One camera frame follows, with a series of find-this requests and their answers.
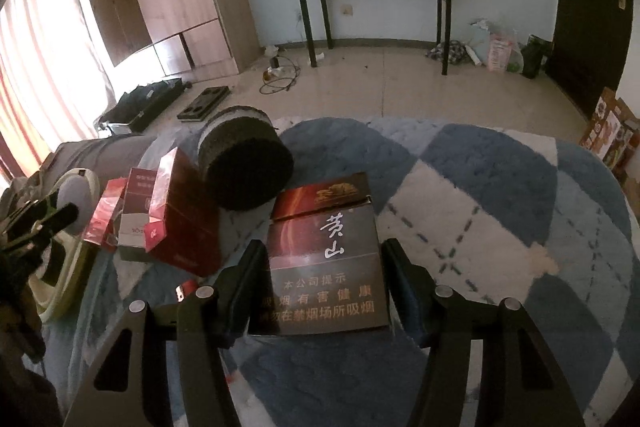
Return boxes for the bags against wall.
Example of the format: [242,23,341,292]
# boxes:
[486,31,524,74]

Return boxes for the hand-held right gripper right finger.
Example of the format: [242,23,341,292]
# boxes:
[382,239,586,427]

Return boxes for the colourful cardboard box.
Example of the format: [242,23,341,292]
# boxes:
[579,87,640,170]

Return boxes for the cream plastic basin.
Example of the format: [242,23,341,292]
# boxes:
[27,167,102,322]

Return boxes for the black foam cylinder white band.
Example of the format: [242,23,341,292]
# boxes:
[198,105,295,212]

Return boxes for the dark cigarette box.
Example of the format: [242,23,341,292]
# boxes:
[250,173,392,337]

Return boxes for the black open case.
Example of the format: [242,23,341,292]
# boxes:
[96,77,185,134]

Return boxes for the white plastic bag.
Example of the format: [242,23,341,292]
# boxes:
[467,18,497,66]

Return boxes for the dark green bag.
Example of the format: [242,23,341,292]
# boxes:
[520,34,552,78]

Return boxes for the dark door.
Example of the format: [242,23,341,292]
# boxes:
[544,0,640,118]

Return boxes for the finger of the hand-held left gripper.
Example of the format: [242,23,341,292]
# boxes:
[0,202,80,254]

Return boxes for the small red box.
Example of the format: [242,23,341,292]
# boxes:
[81,177,127,254]

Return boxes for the pink striped curtain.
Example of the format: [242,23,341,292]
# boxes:
[0,0,118,180]

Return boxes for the black foam tray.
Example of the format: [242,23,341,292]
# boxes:
[176,85,232,122]

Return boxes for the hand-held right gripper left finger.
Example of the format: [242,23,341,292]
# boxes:
[65,239,266,427]

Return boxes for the blue white checked blanket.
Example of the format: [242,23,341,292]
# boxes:
[145,117,635,427]

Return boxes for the checked cloth bundle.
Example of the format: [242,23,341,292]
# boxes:
[426,40,470,66]

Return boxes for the white and red box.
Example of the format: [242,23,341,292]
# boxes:
[116,167,162,264]

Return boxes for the large dark red box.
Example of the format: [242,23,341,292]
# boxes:
[145,147,224,279]

